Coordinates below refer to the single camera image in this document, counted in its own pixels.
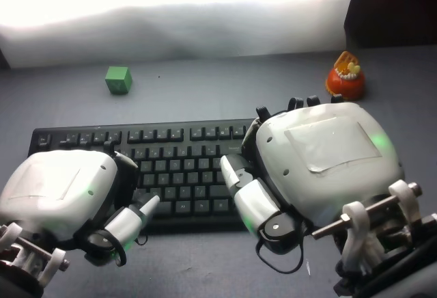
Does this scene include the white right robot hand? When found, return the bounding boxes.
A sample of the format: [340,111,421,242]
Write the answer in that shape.
[220,94,407,255]

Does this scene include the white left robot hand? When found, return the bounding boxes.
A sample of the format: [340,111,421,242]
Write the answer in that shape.
[0,139,161,268]

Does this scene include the orange toy cake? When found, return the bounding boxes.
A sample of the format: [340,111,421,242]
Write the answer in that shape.
[324,51,366,101]

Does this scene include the green toy cube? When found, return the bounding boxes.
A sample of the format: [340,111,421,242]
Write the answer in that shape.
[104,66,133,96]

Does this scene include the black computer keyboard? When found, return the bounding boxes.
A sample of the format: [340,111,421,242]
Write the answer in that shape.
[27,117,260,234]

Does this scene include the grey table cloth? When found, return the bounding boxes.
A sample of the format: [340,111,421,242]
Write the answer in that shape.
[0,47,437,298]

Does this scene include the dark panel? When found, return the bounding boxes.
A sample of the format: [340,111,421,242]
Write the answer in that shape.
[343,0,437,50]

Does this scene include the thin black cable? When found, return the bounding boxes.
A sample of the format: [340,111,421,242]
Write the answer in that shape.
[255,221,305,275]

